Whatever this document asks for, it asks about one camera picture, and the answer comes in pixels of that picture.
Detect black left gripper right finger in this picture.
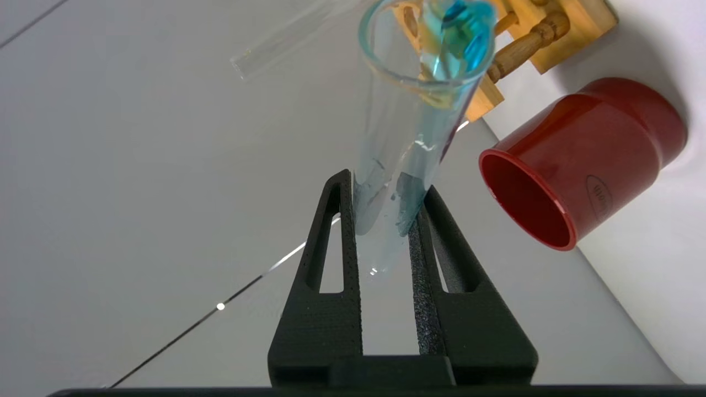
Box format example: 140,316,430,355
408,185,539,385

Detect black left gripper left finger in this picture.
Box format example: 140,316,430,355
269,169,363,387

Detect blue pigment glass test tube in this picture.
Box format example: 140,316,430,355
353,0,496,282

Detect wooden test tube rack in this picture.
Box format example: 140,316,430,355
394,0,619,122

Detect dark red plastic cup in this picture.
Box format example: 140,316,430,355
478,77,688,252

